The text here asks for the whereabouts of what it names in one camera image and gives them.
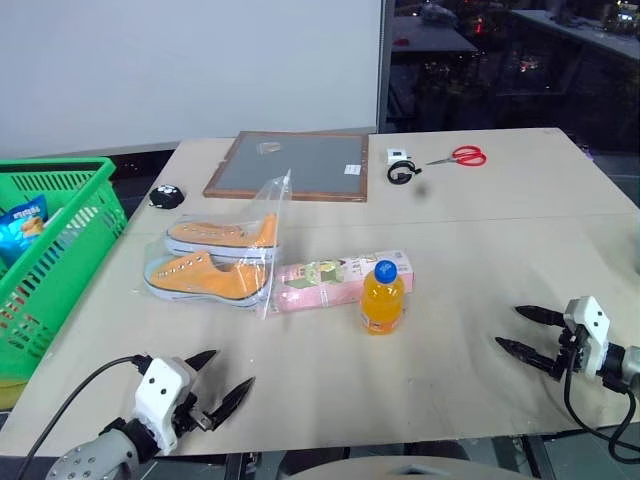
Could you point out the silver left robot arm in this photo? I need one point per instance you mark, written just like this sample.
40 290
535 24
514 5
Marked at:
100 452

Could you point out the black round plush white spots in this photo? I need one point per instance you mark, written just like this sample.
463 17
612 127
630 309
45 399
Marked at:
166 197

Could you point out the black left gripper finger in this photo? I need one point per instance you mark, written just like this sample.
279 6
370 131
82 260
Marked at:
202 361
232 402

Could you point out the pink packaged box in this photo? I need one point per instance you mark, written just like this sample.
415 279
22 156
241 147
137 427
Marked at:
320 280

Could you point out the orange juice bottle blue cap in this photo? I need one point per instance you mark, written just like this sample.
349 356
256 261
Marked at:
382 305

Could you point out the white partition panel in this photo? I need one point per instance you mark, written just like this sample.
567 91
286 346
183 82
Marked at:
190 70

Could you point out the green plastic basket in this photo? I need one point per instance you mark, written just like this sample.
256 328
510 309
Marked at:
95 200

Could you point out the wooden framed grey board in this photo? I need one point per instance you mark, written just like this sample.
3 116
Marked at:
300 165

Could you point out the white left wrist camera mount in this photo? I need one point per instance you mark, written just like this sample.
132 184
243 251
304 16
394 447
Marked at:
160 390

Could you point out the orange sneakers in plastic bag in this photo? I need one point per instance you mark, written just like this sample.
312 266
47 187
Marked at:
272 200

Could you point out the blue snack bag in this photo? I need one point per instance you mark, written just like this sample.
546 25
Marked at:
22 225

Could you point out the long dark background table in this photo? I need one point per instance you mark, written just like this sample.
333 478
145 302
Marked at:
580 35

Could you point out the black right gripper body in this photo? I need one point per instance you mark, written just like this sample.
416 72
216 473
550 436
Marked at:
570 357

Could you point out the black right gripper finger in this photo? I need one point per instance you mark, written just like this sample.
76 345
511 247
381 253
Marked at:
542 315
525 352

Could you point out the white charger adapter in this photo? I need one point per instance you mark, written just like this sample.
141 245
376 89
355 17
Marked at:
395 154

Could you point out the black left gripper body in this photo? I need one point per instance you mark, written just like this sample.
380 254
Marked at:
192 419

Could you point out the olive green cloth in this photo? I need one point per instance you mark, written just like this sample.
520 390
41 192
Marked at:
11 394

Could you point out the orange canvas sneaker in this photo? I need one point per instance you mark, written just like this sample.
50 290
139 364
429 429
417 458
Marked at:
200 280
220 232

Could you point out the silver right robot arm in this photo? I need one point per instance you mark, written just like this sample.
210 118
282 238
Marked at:
624 367

